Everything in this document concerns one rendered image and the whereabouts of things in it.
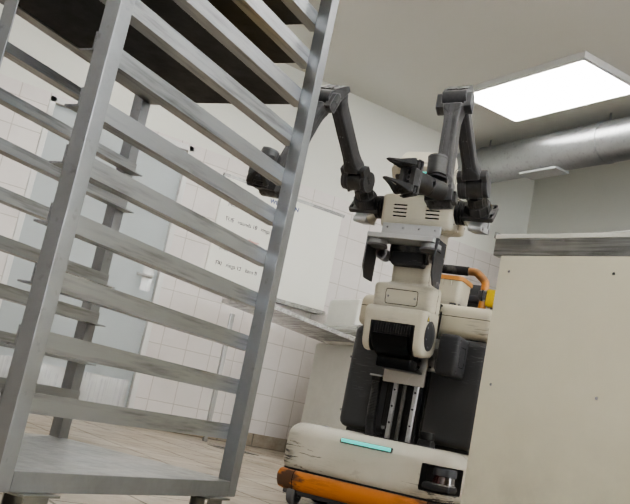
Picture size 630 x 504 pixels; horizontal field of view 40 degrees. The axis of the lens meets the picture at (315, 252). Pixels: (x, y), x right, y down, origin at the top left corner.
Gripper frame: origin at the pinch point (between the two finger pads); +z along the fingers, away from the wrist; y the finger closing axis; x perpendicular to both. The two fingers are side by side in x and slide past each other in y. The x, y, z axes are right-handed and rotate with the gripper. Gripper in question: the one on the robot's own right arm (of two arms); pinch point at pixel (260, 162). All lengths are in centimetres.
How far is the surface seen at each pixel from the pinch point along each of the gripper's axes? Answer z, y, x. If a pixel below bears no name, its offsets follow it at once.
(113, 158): 50, 22, 30
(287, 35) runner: 76, -5, -3
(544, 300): 23, 27, -81
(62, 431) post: 44, 83, 27
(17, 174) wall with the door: -332, -55, 173
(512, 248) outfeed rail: 13, 12, -73
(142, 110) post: 45, 7, 28
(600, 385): 37, 47, -93
